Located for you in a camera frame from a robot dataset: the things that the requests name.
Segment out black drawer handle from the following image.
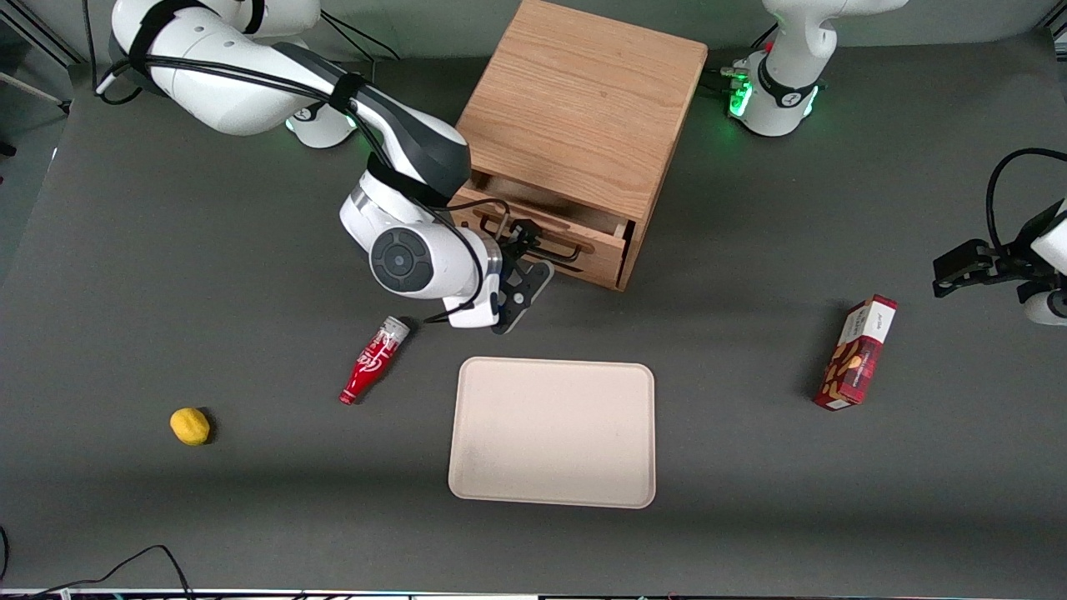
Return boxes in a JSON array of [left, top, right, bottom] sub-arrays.
[[473, 207, 598, 264]]

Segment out wooden drawer with slide rail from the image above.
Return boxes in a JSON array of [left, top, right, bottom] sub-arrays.
[[450, 171, 641, 288]]

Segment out wooden drawer cabinet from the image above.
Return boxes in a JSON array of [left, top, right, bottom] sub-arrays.
[[450, 0, 709, 293]]

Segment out red cola bottle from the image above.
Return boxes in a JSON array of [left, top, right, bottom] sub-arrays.
[[338, 316, 411, 407]]

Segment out beige plastic tray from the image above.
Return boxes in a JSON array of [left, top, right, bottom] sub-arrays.
[[448, 357, 657, 510]]

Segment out red cookie box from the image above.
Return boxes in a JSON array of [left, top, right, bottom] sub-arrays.
[[813, 294, 899, 412]]

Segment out yellow lemon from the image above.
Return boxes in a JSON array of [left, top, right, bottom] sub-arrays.
[[169, 407, 212, 447]]

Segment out thin grey rod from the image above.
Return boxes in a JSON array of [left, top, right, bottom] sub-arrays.
[[0, 71, 72, 113]]

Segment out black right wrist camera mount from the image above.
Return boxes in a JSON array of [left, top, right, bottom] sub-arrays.
[[492, 258, 556, 336]]

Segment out black looped gripper cable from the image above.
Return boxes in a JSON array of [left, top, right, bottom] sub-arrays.
[[986, 148, 1067, 251]]

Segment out black right arm base cable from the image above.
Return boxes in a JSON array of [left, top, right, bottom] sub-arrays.
[[321, 12, 401, 61]]

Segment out black arm base cable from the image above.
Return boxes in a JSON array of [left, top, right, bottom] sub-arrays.
[[321, 12, 401, 61], [709, 25, 780, 93]]

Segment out black left arm base cable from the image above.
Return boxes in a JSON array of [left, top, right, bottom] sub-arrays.
[[709, 25, 780, 93]]

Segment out black cable along right arm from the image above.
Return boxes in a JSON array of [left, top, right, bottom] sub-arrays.
[[96, 0, 518, 326]]

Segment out black cable on table edge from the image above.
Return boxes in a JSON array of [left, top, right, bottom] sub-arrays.
[[0, 544, 197, 600]]

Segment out aluminium frame profile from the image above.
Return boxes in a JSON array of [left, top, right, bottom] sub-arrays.
[[0, 0, 84, 68]]

